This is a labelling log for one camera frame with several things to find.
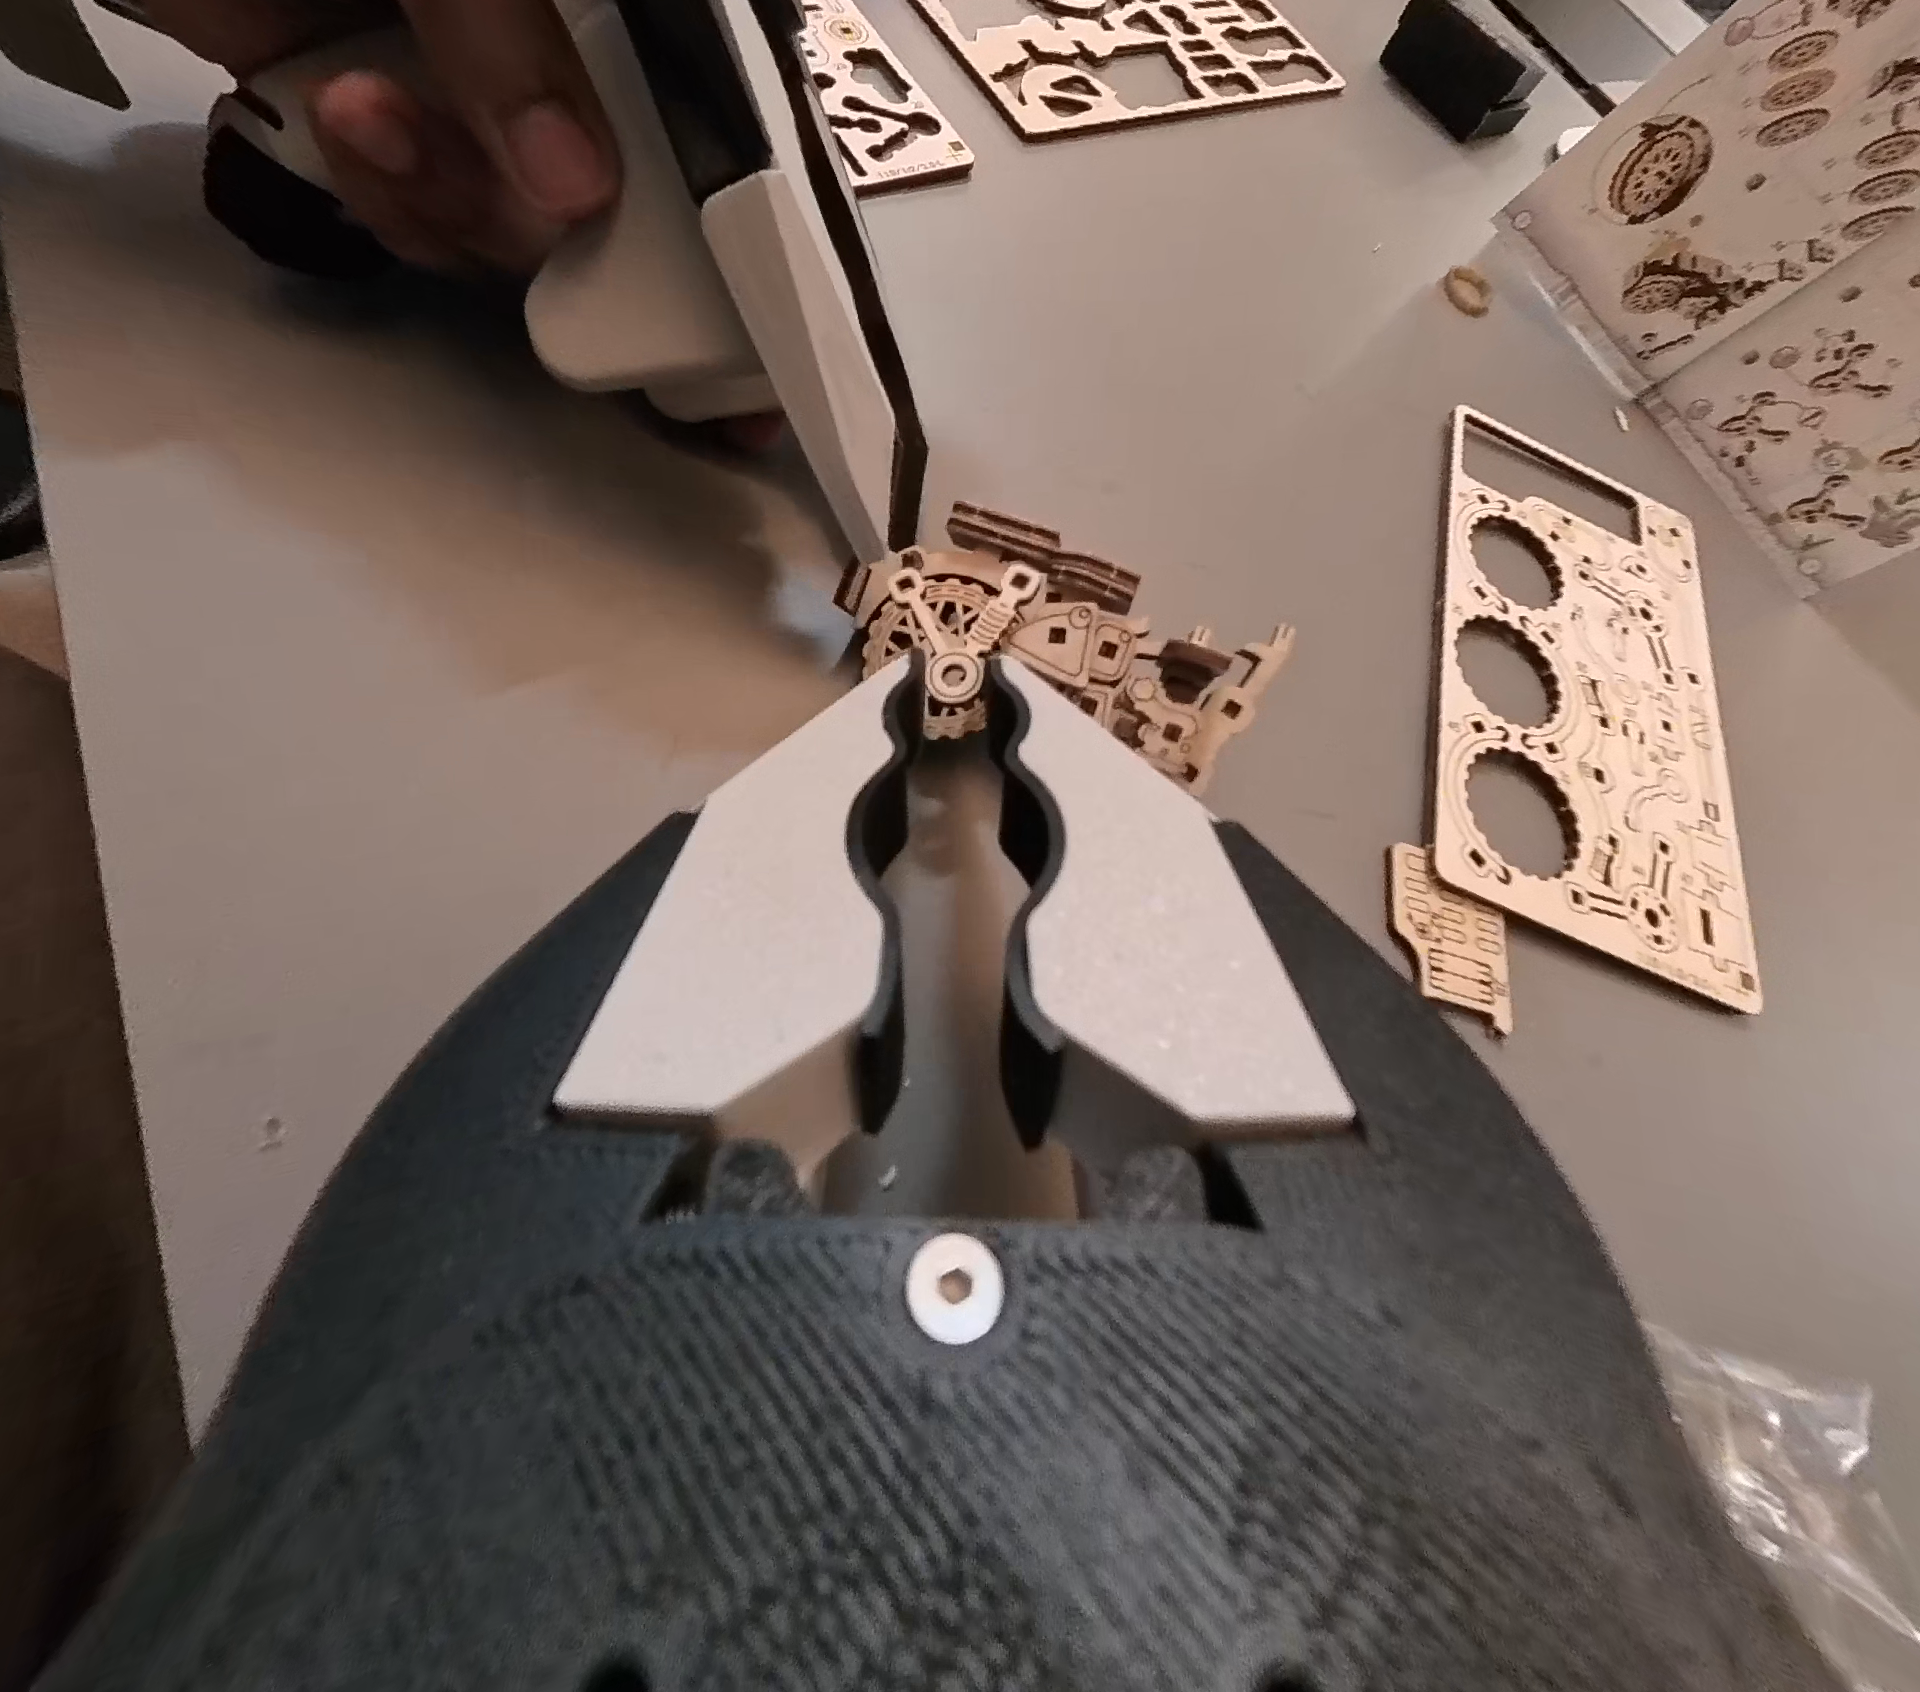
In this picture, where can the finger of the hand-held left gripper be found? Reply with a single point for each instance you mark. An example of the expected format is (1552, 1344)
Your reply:
(795, 342)

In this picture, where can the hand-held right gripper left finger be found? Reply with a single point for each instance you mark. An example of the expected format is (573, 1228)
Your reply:
(736, 958)

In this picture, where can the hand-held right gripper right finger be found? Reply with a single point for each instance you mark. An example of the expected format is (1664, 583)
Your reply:
(1168, 958)

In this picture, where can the wooden gear parts sheet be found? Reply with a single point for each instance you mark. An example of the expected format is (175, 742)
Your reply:
(901, 146)

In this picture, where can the wooden model assembly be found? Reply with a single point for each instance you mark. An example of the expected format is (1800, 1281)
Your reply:
(1080, 651)

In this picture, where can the grey desk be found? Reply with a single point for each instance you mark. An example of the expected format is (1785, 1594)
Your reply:
(1198, 342)

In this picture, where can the emptied wooden parts sheet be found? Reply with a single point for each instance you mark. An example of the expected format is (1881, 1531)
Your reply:
(983, 51)

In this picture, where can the wooden sheet with round holes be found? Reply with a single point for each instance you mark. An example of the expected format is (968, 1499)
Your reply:
(1648, 613)

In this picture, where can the small black box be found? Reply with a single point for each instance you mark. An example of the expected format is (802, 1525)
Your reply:
(1455, 65)

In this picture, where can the clear plastic bag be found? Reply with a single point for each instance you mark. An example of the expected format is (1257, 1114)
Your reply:
(1800, 1469)

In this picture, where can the instruction booklet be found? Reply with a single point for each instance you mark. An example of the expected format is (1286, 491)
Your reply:
(1769, 223)

